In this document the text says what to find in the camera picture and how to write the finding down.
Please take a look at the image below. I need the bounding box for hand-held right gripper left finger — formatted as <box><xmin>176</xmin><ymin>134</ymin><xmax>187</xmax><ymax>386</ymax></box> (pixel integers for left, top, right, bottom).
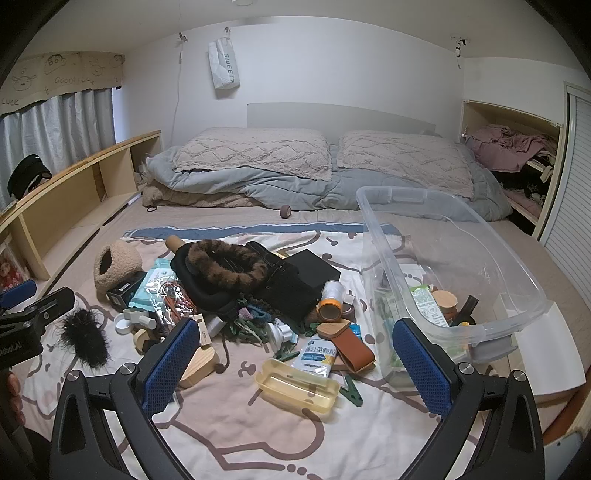
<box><xmin>50</xmin><ymin>318</ymin><xmax>200</xmax><ymax>480</ymax></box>

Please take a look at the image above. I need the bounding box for white paper bag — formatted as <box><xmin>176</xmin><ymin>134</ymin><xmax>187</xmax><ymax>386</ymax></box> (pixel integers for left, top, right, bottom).
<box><xmin>208</xmin><ymin>37</ymin><xmax>242</xmax><ymax>100</ymax></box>

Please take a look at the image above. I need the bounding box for blue white medicine sachet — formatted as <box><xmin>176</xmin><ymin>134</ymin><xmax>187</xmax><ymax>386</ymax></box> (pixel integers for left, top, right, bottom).
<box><xmin>291</xmin><ymin>339</ymin><xmax>340</xmax><ymax>380</ymax></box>

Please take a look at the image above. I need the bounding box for green white packet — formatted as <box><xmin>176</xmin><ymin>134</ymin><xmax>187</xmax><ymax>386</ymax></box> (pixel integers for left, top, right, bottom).
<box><xmin>406</xmin><ymin>284</ymin><xmax>451</xmax><ymax>330</ymax></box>

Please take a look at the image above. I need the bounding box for white wall cable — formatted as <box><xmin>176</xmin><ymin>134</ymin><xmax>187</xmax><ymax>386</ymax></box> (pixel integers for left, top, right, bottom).
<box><xmin>172</xmin><ymin>32</ymin><xmax>190</xmax><ymax>148</ymax></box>

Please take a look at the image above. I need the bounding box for clear plastic storage bin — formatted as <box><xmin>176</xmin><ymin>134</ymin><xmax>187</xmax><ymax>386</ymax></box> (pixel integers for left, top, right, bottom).
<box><xmin>356</xmin><ymin>185</ymin><xmax>560</xmax><ymax>388</ymax></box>

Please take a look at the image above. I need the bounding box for wooden bedside shelf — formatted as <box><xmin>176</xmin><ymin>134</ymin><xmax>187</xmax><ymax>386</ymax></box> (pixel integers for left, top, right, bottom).
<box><xmin>0</xmin><ymin>130</ymin><xmax>162</xmax><ymax>296</ymax></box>

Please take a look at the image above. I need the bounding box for dark brown cord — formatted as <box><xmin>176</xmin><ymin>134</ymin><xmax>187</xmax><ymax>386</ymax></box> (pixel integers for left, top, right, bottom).
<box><xmin>215</xmin><ymin>318</ymin><xmax>232</xmax><ymax>374</ymax></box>

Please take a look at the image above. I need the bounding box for white headboard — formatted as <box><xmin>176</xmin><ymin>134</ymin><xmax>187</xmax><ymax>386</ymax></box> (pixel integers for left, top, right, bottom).
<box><xmin>247</xmin><ymin>102</ymin><xmax>437</xmax><ymax>137</ymax></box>

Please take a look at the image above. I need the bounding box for clear bag of orange ties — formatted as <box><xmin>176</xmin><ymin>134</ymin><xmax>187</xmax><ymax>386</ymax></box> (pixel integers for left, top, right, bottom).
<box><xmin>139</xmin><ymin>277</ymin><xmax>199</xmax><ymax>333</ymax></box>

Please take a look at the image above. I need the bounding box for flat black box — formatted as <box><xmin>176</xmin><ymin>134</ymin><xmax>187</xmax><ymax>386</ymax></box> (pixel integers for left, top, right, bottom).
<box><xmin>286</xmin><ymin>249</ymin><xmax>342</xmax><ymax>296</ymax></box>

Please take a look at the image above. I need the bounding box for person's left hand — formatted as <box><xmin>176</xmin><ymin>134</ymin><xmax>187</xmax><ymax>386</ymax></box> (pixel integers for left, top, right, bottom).
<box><xmin>0</xmin><ymin>371</ymin><xmax>26</xmax><ymax>428</ymax></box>

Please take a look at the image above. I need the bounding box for black handbag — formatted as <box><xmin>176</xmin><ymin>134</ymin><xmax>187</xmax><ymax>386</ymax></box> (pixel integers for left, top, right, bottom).
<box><xmin>245</xmin><ymin>241</ymin><xmax>324</xmax><ymax>321</ymax></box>

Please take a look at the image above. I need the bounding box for film roll with orange core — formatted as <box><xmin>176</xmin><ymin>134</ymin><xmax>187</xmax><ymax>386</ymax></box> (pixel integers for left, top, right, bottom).
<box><xmin>318</xmin><ymin>279</ymin><xmax>343</xmax><ymax>323</ymax></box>

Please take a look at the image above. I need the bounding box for display case with bear doll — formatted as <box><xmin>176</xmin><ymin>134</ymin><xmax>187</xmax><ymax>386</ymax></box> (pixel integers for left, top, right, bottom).
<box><xmin>0</xmin><ymin>235</ymin><xmax>28</xmax><ymax>287</ymax></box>

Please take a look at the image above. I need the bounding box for teal wet wipes pack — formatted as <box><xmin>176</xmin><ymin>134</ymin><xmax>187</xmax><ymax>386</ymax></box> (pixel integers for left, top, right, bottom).
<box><xmin>128</xmin><ymin>257</ymin><xmax>178</xmax><ymax>311</ymax></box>

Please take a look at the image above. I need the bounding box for wooden brush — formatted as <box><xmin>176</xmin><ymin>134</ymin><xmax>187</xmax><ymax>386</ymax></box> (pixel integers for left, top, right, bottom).
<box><xmin>133</xmin><ymin>329</ymin><xmax>160</xmax><ymax>356</ymax></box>

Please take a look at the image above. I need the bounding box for pile of clothes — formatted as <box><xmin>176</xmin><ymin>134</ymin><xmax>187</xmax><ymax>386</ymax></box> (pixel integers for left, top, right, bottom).
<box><xmin>464</xmin><ymin>124</ymin><xmax>561</xmax><ymax>217</ymax></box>

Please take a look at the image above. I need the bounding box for beige printed curtain valance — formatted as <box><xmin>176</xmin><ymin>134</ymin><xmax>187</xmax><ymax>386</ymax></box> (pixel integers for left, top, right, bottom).
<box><xmin>0</xmin><ymin>52</ymin><xmax>125</xmax><ymax>116</ymax></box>

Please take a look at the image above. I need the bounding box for black headband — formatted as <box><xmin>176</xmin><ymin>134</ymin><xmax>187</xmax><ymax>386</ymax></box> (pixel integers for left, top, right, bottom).
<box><xmin>7</xmin><ymin>154</ymin><xmax>53</xmax><ymax>200</ymax></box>

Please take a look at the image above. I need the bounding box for printed blanket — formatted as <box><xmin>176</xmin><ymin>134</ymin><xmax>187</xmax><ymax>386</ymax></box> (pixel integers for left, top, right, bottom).
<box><xmin>21</xmin><ymin>224</ymin><xmax>462</xmax><ymax>480</ymax></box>

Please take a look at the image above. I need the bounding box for beige fleece blanket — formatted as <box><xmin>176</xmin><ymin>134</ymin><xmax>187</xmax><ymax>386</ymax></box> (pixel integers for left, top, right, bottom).
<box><xmin>141</xmin><ymin>178</ymin><xmax>269</xmax><ymax>209</ymax></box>

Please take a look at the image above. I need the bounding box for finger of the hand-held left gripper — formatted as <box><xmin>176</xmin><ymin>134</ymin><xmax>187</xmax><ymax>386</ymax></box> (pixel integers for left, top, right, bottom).
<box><xmin>9</xmin><ymin>286</ymin><xmax>76</xmax><ymax>333</ymax></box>
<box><xmin>0</xmin><ymin>279</ymin><xmax>38</xmax><ymax>310</ymax></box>

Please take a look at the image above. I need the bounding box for black fluffy fur pompom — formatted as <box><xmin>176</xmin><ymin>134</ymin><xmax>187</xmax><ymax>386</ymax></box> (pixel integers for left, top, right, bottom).
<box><xmin>54</xmin><ymin>308</ymin><xmax>112</xmax><ymax>370</ymax></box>

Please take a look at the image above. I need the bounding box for grey duvet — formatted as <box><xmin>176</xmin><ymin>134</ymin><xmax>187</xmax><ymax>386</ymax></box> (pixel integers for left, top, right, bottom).
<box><xmin>143</xmin><ymin>145</ymin><xmax>513</xmax><ymax>222</ymax></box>

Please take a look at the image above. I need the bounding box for black fur-trimmed garment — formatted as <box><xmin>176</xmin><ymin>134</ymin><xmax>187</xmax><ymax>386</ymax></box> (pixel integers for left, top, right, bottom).
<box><xmin>170</xmin><ymin>240</ymin><xmax>271</xmax><ymax>324</ymax></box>

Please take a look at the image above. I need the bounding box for white bin lid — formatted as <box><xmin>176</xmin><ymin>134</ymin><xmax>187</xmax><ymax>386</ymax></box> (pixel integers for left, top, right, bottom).
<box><xmin>489</xmin><ymin>300</ymin><xmax>589</xmax><ymax>402</ymax></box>

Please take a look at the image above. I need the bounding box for beige textured pillow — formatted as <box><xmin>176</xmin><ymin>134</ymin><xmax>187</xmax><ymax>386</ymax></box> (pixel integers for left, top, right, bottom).
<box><xmin>336</xmin><ymin>130</ymin><xmax>476</xmax><ymax>199</ymax></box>
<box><xmin>173</xmin><ymin>128</ymin><xmax>333</xmax><ymax>182</ymax></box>

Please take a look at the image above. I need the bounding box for jar with wooden lid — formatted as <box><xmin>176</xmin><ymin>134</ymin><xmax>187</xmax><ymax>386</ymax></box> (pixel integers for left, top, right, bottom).
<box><xmin>431</xmin><ymin>290</ymin><xmax>459</xmax><ymax>326</ymax></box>

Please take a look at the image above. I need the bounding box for grey curtain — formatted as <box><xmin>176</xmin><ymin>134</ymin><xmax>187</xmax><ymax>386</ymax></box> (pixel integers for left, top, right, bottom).
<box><xmin>0</xmin><ymin>88</ymin><xmax>116</xmax><ymax>210</ymax></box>

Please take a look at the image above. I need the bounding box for white louvred door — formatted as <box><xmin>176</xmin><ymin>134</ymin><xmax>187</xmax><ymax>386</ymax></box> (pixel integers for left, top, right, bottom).
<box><xmin>538</xmin><ymin>82</ymin><xmax>591</xmax><ymax>301</ymax></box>

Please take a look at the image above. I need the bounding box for oval box with wooden lid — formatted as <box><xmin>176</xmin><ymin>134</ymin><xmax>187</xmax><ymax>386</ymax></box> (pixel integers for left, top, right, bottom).
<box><xmin>178</xmin><ymin>345</ymin><xmax>218</xmax><ymax>389</ymax></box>

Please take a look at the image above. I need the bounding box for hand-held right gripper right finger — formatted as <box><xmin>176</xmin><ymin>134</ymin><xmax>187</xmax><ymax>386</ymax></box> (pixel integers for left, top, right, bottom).
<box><xmin>392</xmin><ymin>318</ymin><xmax>546</xmax><ymax>480</ymax></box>

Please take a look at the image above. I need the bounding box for yellow plastic tray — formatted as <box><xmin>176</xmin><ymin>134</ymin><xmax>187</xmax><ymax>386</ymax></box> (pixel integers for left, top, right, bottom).
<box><xmin>255</xmin><ymin>357</ymin><xmax>341</xmax><ymax>423</ymax></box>

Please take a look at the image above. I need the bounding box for beige fuzzy slipper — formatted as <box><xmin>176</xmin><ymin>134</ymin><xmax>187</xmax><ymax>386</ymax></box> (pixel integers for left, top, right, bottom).
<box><xmin>93</xmin><ymin>240</ymin><xmax>145</xmax><ymax>296</ymax></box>

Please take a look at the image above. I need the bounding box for tangle of green pegs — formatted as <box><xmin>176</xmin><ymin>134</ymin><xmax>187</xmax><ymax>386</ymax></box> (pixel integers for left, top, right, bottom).
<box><xmin>226</xmin><ymin>305</ymin><xmax>278</xmax><ymax>344</ymax></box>

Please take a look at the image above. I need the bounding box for brown leather strap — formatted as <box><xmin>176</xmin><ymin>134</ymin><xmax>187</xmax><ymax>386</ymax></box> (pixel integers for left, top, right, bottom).
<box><xmin>316</xmin><ymin>318</ymin><xmax>377</xmax><ymax>372</ymax></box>

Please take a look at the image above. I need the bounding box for small black box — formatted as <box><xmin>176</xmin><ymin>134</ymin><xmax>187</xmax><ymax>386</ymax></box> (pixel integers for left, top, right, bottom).
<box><xmin>105</xmin><ymin>272</ymin><xmax>148</xmax><ymax>310</ymax></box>

